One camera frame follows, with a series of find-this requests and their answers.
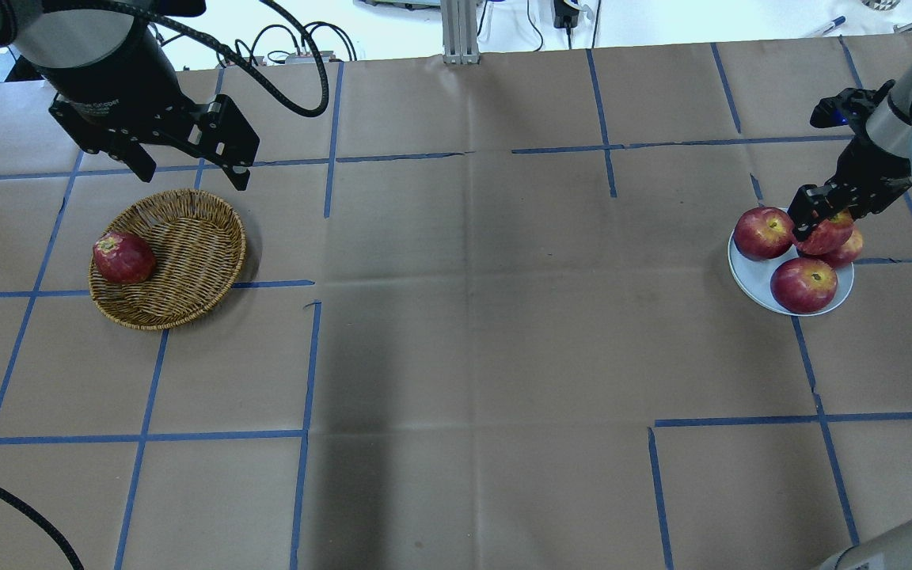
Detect aluminium frame post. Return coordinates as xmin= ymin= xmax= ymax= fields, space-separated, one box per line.
xmin=440 ymin=0 xmax=481 ymax=65

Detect light blue plate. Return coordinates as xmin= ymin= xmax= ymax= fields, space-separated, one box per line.
xmin=728 ymin=232 xmax=855 ymax=315

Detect red apple plate near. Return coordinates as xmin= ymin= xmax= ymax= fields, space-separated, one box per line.
xmin=769 ymin=257 xmax=839 ymax=314

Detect dark red apple in basket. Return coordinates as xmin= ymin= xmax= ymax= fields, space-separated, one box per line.
xmin=92 ymin=231 xmax=157 ymax=284

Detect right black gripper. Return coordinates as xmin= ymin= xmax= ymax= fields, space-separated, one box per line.
xmin=788 ymin=135 xmax=912 ymax=241

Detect blue white pen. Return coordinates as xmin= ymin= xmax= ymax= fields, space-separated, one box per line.
xmin=804 ymin=15 xmax=846 ymax=37

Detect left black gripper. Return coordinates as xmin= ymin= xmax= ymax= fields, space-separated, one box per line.
xmin=36 ymin=32 xmax=260 ymax=192

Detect red apple plate far left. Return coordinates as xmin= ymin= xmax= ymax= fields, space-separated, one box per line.
xmin=732 ymin=207 xmax=795 ymax=262

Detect red apple plate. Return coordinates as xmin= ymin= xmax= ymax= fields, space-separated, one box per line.
xmin=820 ymin=226 xmax=864 ymax=270
xmin=732 ymin=207 xmax=795 ymax=262
xmin=769 ymin=257 xmax=839 ymax=314

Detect yellow red apple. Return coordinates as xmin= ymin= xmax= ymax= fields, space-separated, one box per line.
xmin=793 ymin=209 xmax=854 ymax=257

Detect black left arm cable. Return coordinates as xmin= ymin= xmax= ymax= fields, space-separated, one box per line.
xmin=44 ymin=0 xmax=330 ymax=119

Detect red apple plate far right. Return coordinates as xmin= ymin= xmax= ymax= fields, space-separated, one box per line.
xmin=820 ymin=226 xmax=864 ymax=270

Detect woven wicker basket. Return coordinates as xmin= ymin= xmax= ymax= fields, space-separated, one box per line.
xmin=88 ymin=188 xmax=247 ymax=331

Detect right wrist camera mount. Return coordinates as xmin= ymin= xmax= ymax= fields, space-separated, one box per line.
xmin=808 ymin=79 xmax=896 ymax=134

